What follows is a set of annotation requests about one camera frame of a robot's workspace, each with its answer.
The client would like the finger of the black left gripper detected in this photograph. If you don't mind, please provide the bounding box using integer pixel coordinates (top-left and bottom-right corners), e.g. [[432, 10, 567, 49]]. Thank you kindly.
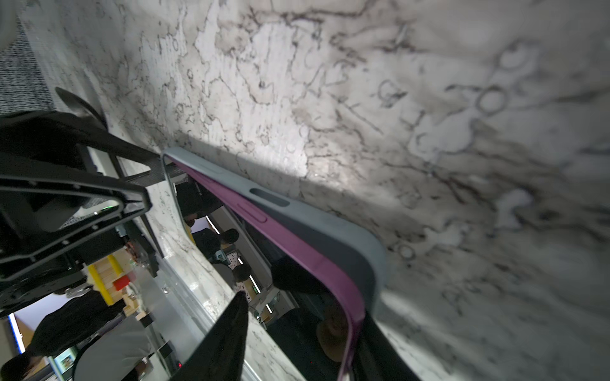
[[1, 111, 184, 187]]

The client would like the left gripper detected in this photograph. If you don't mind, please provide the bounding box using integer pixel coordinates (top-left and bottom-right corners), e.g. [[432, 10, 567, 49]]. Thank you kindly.
[[1, 152, 159, 317]]

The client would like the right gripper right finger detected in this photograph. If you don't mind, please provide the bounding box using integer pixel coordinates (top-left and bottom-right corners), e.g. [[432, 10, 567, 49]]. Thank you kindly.
[[352, 312, 420, 381]]

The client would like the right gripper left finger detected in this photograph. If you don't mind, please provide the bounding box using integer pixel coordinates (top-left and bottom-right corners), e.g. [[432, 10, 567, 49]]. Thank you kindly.
[[171, 291, 249, 381]]

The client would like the black phone front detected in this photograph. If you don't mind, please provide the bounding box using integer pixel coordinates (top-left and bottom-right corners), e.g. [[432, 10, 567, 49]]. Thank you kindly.
[[162, 154, 365, 380]]

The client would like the light blue phone case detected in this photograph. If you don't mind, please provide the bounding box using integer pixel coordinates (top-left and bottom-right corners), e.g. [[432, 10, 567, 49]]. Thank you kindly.
[[161, 148, 388, 313]]

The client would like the black ladle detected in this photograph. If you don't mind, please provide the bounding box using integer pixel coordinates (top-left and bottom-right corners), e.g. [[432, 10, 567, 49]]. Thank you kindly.
[[55, 87, 109, 131]]

